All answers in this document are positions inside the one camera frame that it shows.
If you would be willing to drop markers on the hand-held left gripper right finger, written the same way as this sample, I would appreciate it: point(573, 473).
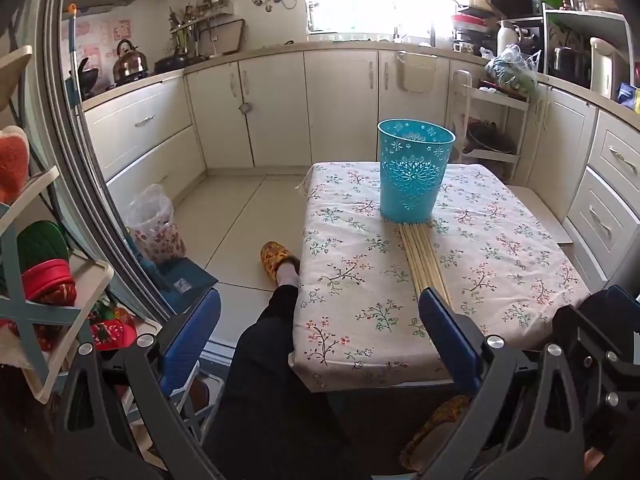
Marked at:
point(450, 332)

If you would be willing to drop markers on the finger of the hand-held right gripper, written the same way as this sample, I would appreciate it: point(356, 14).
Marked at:
point(580, 330)

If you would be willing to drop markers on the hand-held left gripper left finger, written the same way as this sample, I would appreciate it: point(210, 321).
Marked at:
point(192, 332)

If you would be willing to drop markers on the bundle of wooden chopsticks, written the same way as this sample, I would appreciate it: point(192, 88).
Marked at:
point(422, 260)

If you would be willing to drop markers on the teal perforated plastic basket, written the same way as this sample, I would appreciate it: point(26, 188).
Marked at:
point(415, 175)

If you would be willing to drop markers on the dark blue flat box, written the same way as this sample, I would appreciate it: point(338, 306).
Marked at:
point(187, 280)

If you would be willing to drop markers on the red floral slipper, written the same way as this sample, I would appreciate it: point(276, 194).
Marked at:
point(112, 332)

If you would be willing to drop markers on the person's leg in black trousers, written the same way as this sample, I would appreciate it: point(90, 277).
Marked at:
point(270, 360)

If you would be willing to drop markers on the yellow patterned slipper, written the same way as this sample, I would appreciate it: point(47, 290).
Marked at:
point(272, 257)
point(440, 420)

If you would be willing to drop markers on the floral tablecloth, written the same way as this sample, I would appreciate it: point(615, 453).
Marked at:
point(360, 270)

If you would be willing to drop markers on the floral plastic bag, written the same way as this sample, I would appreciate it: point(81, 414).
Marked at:
point(152, 230)

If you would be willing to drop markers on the white and blue shoe rack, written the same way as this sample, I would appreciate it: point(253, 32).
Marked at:
point(92, 285)

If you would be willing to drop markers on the white sock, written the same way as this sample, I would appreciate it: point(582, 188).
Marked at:
point(289, 275)

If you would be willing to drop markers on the cream cabinet with small drawers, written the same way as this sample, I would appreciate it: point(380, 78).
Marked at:
point(615, 195)

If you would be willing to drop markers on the red slippers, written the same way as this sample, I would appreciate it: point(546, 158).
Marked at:
point(50, 282)

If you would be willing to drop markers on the green slippers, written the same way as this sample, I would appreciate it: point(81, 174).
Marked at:
point(40, 245)

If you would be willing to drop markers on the cream cabinet with wide drawers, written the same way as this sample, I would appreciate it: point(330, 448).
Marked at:
point(145, 145)

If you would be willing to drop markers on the dark cooking pot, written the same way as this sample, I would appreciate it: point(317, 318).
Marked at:
point(490, 140)

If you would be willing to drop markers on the white trolley rack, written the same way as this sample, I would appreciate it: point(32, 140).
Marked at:
point(500, 100)

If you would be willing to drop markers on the cream cabinet with doors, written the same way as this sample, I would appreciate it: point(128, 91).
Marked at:
point(280, 110)

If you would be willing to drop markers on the orange plush slipper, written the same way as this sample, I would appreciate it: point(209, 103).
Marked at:
point(12, 165)

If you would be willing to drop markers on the white hanging bin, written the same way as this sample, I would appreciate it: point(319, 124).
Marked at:
point(416, 72)

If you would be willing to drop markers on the plastic bag of greens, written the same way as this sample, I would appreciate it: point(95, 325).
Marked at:
point(512, 72)

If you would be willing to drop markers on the black frying pan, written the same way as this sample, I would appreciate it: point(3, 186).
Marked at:
point(170, 63)

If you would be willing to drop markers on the black wok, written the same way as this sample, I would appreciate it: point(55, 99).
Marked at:
point(87, 80)

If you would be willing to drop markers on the steel kettle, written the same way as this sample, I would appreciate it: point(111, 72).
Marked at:
point(130, 62)

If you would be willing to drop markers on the leaning tray with dark rim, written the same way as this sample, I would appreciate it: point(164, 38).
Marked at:
point(230, 37)

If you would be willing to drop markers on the white thermos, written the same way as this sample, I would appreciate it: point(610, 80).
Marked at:
point(506, 40)

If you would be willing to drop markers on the white counter shelf unit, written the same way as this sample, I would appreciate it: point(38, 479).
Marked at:
point(585, 25)

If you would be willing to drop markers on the grey metal door frame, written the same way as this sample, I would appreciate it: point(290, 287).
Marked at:
point(82, 160)

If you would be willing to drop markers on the pink wall stickers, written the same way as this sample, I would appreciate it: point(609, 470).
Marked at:
point(107, 35)

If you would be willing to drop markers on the wall spice rack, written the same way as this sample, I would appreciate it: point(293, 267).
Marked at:
point(200, 12)

